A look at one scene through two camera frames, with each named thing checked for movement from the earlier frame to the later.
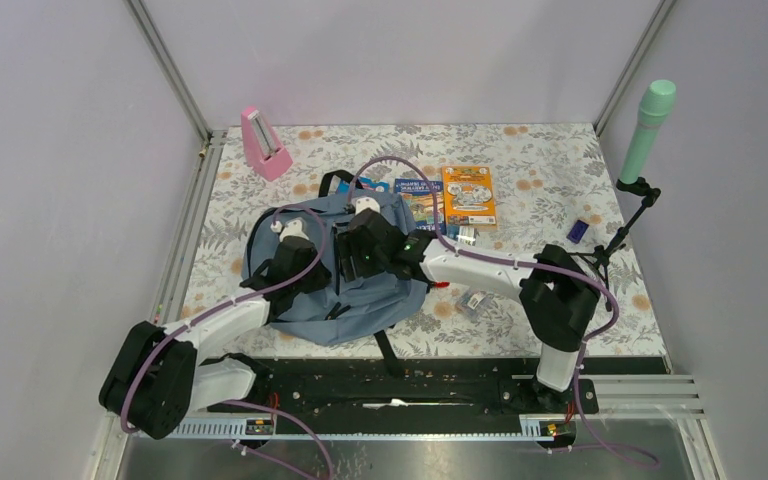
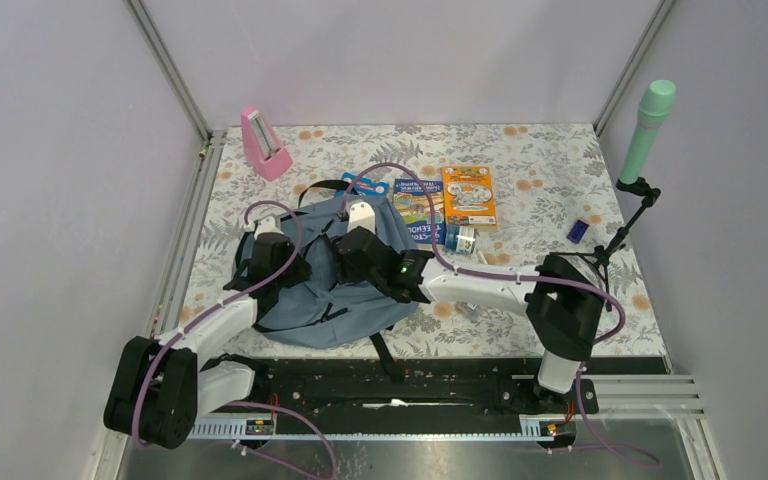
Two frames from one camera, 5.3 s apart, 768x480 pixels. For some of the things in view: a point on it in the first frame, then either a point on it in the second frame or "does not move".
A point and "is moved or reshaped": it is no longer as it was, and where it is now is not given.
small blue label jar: [466, 235] does not move
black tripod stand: [632, 186] does not move
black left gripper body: [313, 281] -> [295, 275]
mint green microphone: [655, 105] does not move
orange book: [468, 196] does not move
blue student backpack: [341, 311] is moved or reshaped
